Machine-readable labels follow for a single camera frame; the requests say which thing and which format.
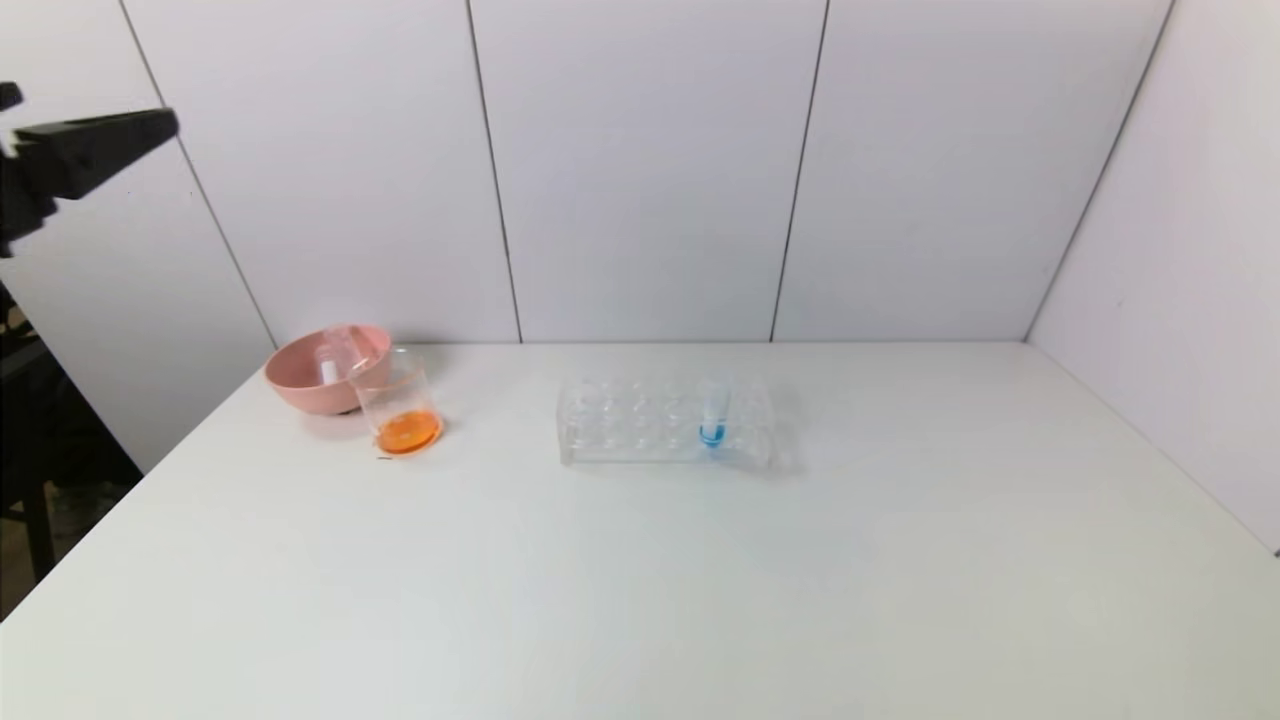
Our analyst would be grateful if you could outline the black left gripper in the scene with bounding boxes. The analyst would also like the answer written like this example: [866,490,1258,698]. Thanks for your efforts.
[0,107,180,258]

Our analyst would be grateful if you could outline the test tube with red pigment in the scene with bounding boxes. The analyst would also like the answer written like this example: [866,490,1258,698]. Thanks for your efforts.
[342,326,377,385]

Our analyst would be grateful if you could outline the clear glass beaker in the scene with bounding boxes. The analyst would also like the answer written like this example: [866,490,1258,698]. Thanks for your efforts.
[350,345,444,457]

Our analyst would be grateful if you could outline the clear acrylic test tube rack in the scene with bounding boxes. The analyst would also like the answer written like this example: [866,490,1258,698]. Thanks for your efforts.
[557,371,777,470]

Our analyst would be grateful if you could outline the test tube with blue pigment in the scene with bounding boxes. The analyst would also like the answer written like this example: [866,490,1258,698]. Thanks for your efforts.
[699,378,731,449]

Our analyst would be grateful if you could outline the pink bowl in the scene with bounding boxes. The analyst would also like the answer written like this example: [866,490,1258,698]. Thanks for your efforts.
[264,323,393,417]

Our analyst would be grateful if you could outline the black furniture frame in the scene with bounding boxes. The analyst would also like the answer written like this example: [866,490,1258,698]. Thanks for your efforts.
[0,285,142,606]

